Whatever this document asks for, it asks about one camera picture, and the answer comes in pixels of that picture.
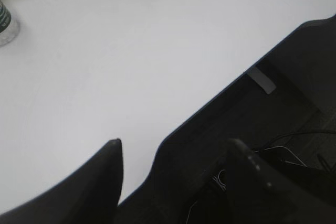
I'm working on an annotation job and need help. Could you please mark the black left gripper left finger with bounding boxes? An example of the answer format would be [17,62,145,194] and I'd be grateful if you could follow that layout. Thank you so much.
[1,139,123,223]

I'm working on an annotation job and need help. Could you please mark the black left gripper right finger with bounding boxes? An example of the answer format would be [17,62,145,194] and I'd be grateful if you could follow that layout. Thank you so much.
[226,139,335,223]

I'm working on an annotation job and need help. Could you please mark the clear plastic water bottle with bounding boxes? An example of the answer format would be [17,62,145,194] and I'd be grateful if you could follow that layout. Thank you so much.
[0,1,20,47]

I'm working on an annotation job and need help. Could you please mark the thin cables under table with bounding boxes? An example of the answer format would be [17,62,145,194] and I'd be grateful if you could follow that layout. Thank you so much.
[183,129,336,224]

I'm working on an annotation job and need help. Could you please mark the grey bracket under table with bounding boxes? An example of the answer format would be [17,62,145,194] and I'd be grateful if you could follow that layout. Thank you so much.
[247,67,276,94]

